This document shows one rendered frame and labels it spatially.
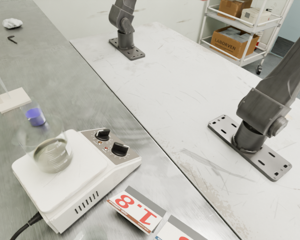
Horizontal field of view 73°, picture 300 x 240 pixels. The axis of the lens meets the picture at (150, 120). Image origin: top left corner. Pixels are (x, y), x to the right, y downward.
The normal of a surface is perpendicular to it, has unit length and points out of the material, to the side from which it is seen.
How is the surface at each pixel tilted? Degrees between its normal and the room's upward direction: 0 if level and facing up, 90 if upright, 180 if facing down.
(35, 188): 0
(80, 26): 90
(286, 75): 60
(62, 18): 90
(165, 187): 0
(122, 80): 0
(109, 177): 90
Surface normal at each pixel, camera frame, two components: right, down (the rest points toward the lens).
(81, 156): 0.04, -0.71
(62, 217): 0.73, 0.50
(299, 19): -0.83, 0.37
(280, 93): -0.70, -0.03
